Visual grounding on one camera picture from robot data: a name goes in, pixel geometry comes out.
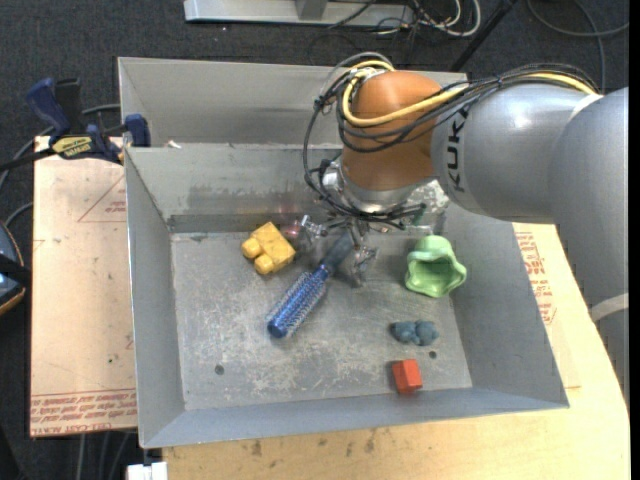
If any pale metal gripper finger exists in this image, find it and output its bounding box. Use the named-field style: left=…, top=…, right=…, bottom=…
left=280, top=214, right=329, bottom=255
left=344, top=245, right=379, bottom=289

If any yellow toy building block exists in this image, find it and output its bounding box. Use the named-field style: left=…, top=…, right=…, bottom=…
left=241, top=221, right=297, bottom=276

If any green wavy-rimmed cup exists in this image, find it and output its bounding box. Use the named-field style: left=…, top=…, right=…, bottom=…
left=403, top=234, right=468, bottom=300

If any blue round hairbrush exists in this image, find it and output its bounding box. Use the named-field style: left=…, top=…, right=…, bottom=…
left=266, top=234, right=355, bottom=340

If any blue-grey lumpy toy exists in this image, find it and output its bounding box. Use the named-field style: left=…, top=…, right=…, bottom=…
left=389, top=319, right=441, bottom=348

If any grey metal bin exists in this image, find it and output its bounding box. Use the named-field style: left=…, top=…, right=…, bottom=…
left=117, top=56, right=571, bottom=450

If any red small block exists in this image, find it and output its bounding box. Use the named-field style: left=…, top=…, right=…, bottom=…
left=390, top=358, right=424, bottom=396

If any brown cardboard board, red print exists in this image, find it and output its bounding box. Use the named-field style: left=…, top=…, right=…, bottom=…
left=28, top=135, right=584, bottom=440

